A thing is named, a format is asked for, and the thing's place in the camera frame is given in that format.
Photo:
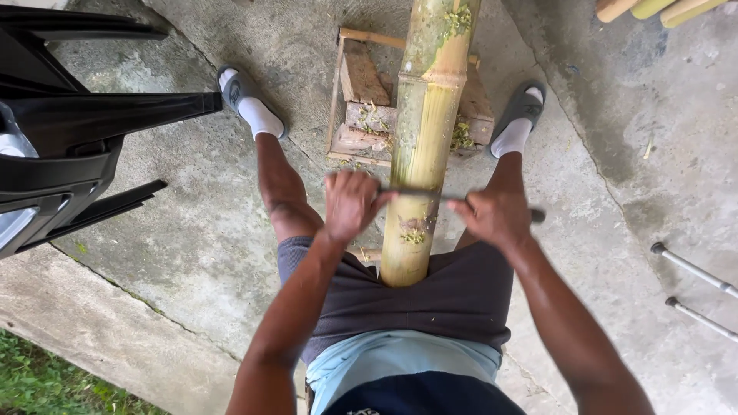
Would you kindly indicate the black plastic chair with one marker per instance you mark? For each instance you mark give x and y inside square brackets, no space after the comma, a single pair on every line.
[63,132]

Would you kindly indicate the person's right leg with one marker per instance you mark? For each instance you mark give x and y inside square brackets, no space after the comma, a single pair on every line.
[499,178]

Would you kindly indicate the grey shorts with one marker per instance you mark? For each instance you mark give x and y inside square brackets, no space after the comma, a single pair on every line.
[438,299]

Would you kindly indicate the wooden support stand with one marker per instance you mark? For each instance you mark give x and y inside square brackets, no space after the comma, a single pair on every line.
[363,109]

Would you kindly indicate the person's left hand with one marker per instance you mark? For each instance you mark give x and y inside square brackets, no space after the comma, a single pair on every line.
[349,204]

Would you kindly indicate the grey slide sandal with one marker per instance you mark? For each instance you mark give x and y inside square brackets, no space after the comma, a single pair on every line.
[239,92]
[522,106]

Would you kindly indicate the white sock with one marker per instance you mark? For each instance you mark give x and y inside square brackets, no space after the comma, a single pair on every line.
[513,135]
[259,115]

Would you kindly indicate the person's left leg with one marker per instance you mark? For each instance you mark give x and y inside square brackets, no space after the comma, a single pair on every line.
[282,184]

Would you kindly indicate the thick green-yellow bamboo pole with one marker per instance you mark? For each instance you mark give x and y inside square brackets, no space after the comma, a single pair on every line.
[424,144]

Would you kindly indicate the light blue shirt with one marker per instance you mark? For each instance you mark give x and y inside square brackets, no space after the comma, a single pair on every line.
[398,360]

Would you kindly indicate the metal leg with rubber tip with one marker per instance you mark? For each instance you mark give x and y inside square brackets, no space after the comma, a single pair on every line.
[700,317]
[692,268]

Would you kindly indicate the person's leg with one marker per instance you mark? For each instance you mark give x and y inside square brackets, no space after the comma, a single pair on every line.
[499,178]
[282,184]

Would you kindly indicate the person's right hand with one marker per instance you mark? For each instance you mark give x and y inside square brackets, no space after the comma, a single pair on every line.
[493,216]

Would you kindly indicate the heap of cut bamboo poles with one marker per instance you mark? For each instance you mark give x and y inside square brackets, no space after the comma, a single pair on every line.
[657,8]

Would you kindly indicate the person's right fingers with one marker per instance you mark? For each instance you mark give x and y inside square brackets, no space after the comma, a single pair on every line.
[470,204]

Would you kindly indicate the dark metal scraping blade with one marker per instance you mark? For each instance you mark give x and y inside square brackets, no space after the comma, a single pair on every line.
[455,197]

